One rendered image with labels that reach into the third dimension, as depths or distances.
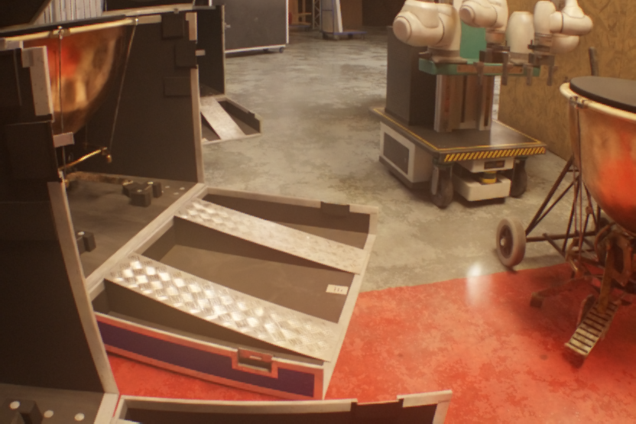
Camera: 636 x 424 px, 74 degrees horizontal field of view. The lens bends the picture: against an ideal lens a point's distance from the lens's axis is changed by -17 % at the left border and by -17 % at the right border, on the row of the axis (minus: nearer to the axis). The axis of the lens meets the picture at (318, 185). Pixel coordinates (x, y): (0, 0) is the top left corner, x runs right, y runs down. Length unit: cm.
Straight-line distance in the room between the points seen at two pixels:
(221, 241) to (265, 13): 681
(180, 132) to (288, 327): 111
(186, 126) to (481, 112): 152
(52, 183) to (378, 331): 110
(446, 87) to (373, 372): 159
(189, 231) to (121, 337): 69
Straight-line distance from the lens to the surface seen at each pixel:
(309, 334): 156
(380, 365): 150
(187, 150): 231
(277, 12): 868
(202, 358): 141
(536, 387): 152
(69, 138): 98
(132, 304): 167
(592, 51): 196
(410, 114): 271
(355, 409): 121
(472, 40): 260
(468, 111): 276
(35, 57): 91
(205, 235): 202
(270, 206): 224
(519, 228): 198
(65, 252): 102
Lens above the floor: 101
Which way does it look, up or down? 22 degrees down
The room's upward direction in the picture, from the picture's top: straight up
